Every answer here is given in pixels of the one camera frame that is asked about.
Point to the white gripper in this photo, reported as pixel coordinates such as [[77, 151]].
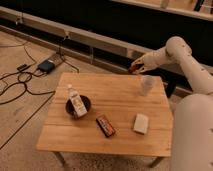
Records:
[[148, 60]]

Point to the red pepper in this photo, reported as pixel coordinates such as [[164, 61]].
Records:
[[133, 68]]

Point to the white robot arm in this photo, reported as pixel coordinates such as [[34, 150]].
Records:
[[192, 136]]

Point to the wooden table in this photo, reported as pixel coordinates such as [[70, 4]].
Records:
[[120, 99]]

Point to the white sponge block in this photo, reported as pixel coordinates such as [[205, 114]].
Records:
[[141, 124]]

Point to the dark orange snack box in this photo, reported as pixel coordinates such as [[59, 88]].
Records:
[[105, 126]]

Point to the white plastic bottle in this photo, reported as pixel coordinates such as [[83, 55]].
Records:
[[76, 101]]

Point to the dark brown bowl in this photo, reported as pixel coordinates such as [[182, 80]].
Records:
[[70, 108]]

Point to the dark blue power box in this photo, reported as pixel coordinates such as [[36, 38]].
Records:
[[46, 66]]

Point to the small black adapter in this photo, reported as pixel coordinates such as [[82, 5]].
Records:
[[23, 67]]

